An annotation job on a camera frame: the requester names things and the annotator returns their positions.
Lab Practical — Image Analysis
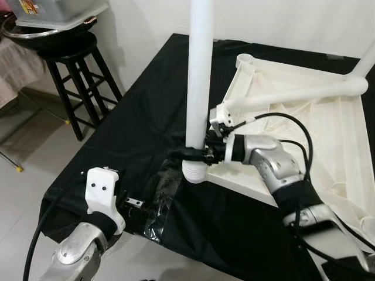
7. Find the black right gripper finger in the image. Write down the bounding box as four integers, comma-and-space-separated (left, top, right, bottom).
170, 148, 206, 162

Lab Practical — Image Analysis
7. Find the clear plastic bag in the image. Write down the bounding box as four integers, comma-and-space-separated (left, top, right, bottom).
144, 158, 182, 244

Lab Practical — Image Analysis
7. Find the black tablecloth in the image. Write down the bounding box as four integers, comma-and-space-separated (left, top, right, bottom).
40, 32, 375, 281

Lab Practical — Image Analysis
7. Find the white plastic table top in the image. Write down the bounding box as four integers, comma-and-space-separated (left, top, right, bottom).
183, 53, 375, 235

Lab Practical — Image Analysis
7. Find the black round stool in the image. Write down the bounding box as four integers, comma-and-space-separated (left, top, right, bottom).
38, 32, 124, 141

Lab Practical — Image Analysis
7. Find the beige cloth covered table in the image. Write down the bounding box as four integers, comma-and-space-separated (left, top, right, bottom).
0, 38, 47, 109

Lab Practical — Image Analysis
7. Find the clear plastic storage box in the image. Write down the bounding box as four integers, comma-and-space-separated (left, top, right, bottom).
12, 0, 109, 29

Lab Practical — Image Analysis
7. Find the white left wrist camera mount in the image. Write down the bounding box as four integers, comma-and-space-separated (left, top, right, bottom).
85, 167, 127, 235

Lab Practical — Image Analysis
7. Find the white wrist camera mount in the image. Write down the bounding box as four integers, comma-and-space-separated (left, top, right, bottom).
85, 167, 127, 235
209, 104, 244, 165

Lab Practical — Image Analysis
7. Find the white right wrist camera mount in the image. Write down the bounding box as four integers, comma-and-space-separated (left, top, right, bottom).
209, 104, 244, 165

